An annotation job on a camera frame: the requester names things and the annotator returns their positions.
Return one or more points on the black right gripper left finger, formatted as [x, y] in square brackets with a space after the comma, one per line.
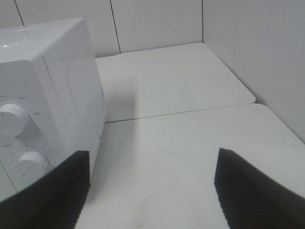
[55, 201]

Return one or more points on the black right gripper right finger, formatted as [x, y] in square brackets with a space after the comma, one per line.
[250, 199]

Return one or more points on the white round knob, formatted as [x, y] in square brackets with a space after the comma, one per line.
[13, 120]
[33, 165]

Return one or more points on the white microwave oven body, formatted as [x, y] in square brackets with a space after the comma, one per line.
[49, 69]

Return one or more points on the white neighbouring table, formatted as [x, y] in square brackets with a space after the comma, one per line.
[167, 81]

